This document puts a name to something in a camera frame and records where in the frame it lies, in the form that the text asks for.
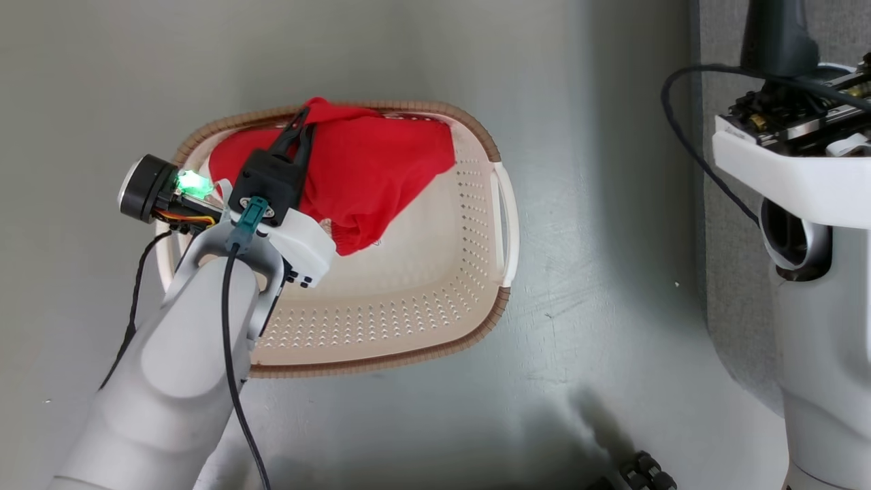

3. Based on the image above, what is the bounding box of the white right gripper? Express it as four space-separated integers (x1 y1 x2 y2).
711 0 871 229

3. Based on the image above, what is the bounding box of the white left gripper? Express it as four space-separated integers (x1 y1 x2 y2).
118 109 339 290

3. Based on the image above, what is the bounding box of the red and white jersey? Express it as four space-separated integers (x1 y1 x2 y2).
208 97 457 257

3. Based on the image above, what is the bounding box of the cream laundry basket brown rim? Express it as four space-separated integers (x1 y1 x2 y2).
155 101 521 378

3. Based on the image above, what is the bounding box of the grey fabric sofa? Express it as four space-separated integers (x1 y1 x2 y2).
691 0 871 416

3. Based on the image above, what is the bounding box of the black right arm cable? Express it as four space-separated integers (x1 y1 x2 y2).
660 63 871 225

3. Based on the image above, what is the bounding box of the black cable with teal plug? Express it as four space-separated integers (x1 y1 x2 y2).
221 197 273 490

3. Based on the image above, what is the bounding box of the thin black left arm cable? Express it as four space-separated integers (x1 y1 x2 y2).
99 230 174 392

